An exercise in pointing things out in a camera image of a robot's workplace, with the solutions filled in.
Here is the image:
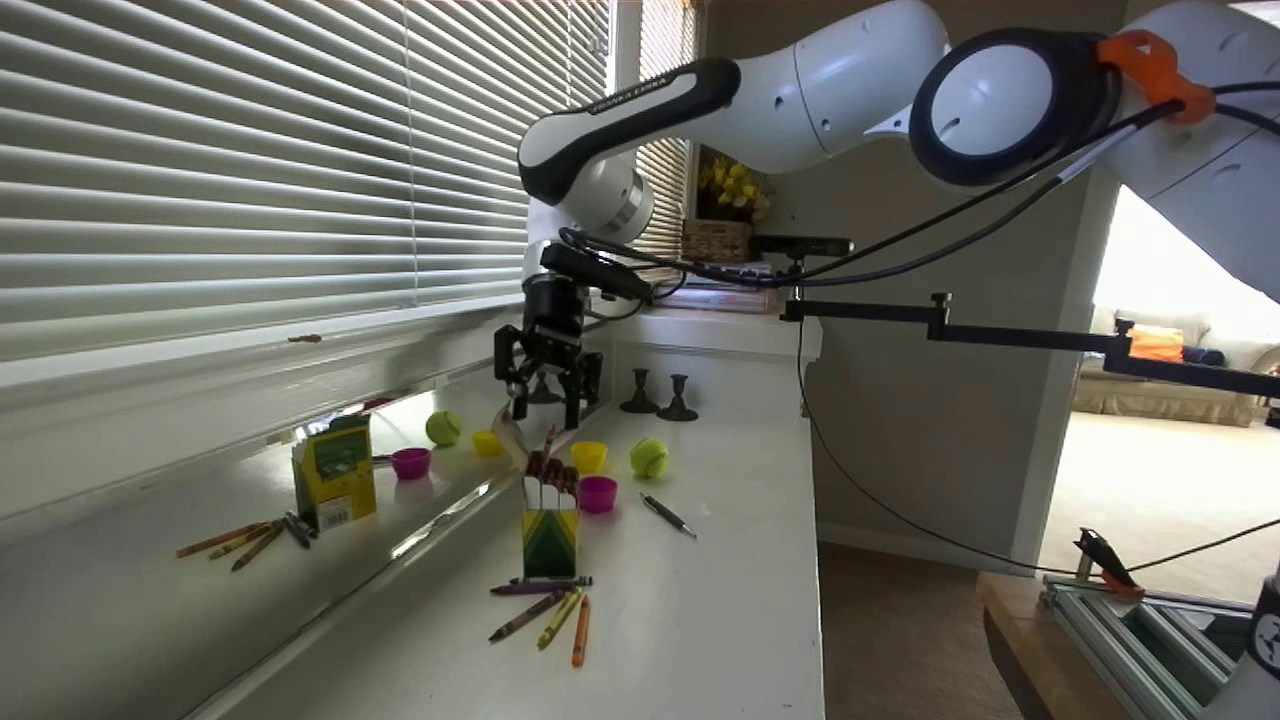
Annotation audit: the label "narrow white window blinds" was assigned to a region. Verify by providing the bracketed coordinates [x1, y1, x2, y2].
[631, 0, 699, 278]

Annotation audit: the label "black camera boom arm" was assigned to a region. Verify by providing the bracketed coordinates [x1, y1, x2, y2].
[778, 293, 1280, 400]

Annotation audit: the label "purple crayon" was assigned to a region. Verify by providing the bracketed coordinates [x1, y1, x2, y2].
[488, 574, 598, 602]

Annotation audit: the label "green tinted glass frame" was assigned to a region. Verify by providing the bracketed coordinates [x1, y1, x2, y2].
[1043, 574, 1263, 720]

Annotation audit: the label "thin black hanging cable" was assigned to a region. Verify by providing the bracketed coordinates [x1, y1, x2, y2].
[811, 318, 1280, 585]

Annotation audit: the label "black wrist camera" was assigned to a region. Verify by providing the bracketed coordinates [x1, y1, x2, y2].
[537, 237, 660, 314]

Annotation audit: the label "wicker basket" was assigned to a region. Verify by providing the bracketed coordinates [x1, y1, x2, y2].
[685, 216, 762, 268]

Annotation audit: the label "wide white window blinds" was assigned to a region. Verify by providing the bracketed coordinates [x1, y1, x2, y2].
[0, 0, 616, 373]

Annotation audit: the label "yellow green crayon box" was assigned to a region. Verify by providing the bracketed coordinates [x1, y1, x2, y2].
[517, 448, 590, 581]

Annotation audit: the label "orange crayon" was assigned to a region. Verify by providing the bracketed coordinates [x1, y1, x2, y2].
[568, 592, 598, 671]

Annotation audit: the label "yellow green crayon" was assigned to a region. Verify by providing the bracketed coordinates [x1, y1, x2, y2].
[537, 592, 590, 656]

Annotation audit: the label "black pen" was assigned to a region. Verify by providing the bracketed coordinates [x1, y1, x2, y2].
[637, 489, 699, 544]

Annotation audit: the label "beige sofa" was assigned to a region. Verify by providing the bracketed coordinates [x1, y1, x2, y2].
[1072, 307, 1280, 433]

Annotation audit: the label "wooden board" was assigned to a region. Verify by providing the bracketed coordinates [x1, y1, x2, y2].
[975, 574, 1138, 720]

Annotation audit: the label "small orange block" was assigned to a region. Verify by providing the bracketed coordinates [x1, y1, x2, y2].
[1124, 321, 1191, 369]

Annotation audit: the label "yellow plastic cup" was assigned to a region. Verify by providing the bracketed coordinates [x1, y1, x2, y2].
[568, 438, 611, 479]

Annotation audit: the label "orange cable clip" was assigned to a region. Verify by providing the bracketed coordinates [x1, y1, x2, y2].
[1094, 28, 1217, 134]

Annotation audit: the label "yellow flower bunch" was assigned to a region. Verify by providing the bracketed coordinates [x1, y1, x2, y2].
[697, 152, 778, 223]

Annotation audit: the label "yellow green tennis ball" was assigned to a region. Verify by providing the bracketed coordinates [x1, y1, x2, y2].
[627, 438, 677, 483]

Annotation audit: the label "black stereo camera bar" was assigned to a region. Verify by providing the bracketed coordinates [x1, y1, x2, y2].
[747, 231, 855, 260]

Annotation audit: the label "flat book stack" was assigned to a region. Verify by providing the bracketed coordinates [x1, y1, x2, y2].
[650, 274, 753, 318]

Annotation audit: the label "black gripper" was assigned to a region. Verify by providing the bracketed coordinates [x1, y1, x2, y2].
[493, 274, 604, 433]

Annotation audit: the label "small pink plastic bowl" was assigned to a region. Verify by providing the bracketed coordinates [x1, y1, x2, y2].
[576, 474, 624, 519]

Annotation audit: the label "black candle holder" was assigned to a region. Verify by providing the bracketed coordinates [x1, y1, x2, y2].
[622, 366, 664, 418]
[656, 373, 703, 424]

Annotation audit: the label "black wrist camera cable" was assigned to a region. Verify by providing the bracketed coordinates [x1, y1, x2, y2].
[624, 76, 1280, 295]

